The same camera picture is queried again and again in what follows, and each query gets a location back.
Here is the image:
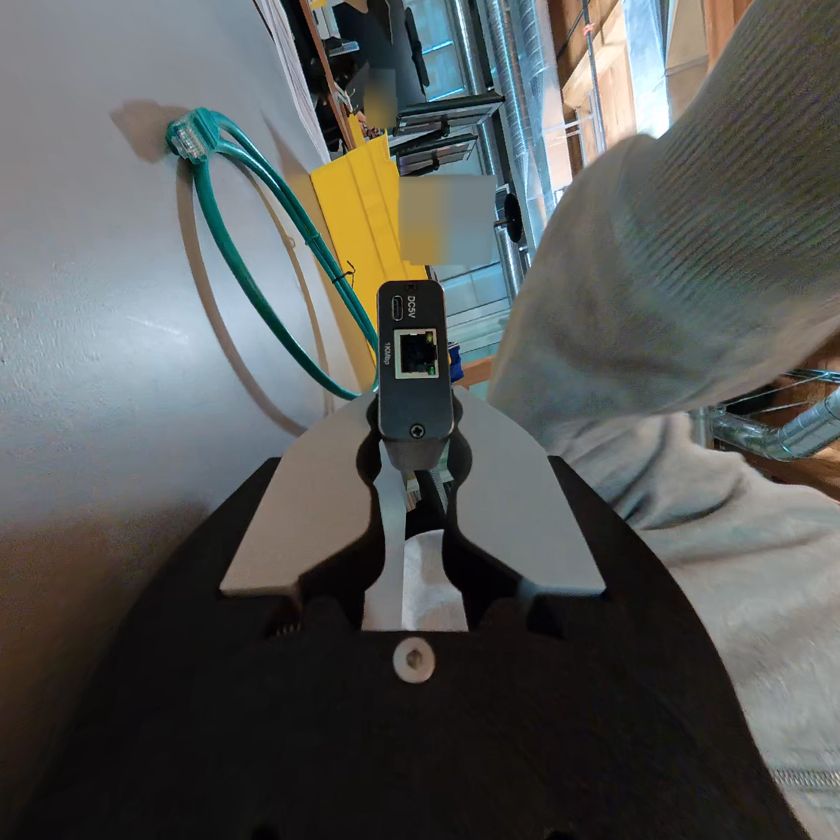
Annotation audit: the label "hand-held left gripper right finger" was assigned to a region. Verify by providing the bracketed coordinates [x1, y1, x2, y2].
[446, 388, 607, 597]

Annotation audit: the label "black network adapter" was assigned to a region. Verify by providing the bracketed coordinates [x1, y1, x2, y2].
[376, 280, 457, 472]

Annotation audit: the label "long work table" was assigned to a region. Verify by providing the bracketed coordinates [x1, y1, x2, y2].
[297, 0, 361, 151]

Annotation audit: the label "black tilted monitor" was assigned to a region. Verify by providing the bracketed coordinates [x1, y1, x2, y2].
[390, 133, 480, 177]
[392, 91, 506, 135]

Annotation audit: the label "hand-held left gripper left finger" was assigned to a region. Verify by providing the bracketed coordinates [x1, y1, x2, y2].
[220, 394, 385, 598]

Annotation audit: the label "silver ventilation pipes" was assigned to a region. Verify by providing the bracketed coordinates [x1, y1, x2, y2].
[696, 387, 840, 463]

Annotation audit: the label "green ethernet cable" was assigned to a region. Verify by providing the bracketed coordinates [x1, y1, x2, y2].
[165, 108, 380, 401]

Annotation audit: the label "silver ceiling duct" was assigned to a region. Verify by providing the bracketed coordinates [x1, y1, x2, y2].
[482, 0, 565, 217]

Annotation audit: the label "large yellow plastic bin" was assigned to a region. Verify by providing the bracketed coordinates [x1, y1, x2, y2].
[310, 136, 429, 395]

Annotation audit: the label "black round disc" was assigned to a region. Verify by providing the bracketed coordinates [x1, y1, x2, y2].
[495, 192, 526, 242]

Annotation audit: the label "white metal stand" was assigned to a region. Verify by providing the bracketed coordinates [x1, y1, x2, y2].
[252, 0, 332, 161]

